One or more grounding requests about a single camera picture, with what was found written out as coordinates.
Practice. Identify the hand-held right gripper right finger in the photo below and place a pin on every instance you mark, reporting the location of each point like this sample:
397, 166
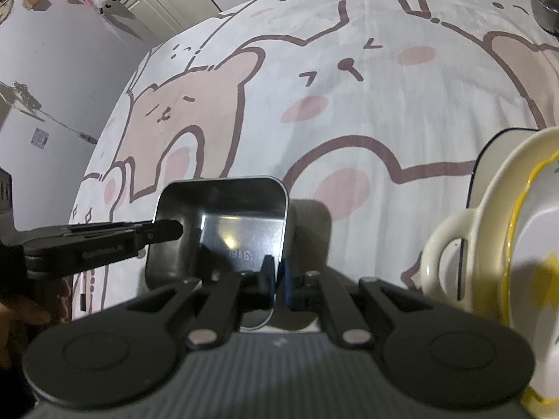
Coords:
287, 286

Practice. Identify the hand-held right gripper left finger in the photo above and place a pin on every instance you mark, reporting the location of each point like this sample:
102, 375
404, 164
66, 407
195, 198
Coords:
270, 283

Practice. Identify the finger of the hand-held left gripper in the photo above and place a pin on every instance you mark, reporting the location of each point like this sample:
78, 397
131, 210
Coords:
131, 231

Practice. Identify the steel rectangular container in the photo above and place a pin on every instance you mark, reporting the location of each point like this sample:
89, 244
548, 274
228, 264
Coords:
236, 227

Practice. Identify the white dark-rimmed leaf plate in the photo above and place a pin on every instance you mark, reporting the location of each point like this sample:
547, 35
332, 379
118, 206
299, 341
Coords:
493, 170

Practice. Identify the yellow-rimmed floral bowl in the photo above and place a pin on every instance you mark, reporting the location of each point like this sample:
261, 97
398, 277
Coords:
537, 244

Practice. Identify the round steel bowl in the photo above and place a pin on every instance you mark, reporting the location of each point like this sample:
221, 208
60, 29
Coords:
548, 4

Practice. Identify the person's left hand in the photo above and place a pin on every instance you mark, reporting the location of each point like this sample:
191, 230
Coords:
26, 314

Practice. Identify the cartoon animal printed tablecloth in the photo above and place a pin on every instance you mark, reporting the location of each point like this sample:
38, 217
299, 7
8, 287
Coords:
349, 118

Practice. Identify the white kitchen cabinets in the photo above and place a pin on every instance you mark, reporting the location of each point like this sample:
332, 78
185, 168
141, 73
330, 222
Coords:
174, 0

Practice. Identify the wall socket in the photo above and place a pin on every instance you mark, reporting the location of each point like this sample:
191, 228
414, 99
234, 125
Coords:
39, 139

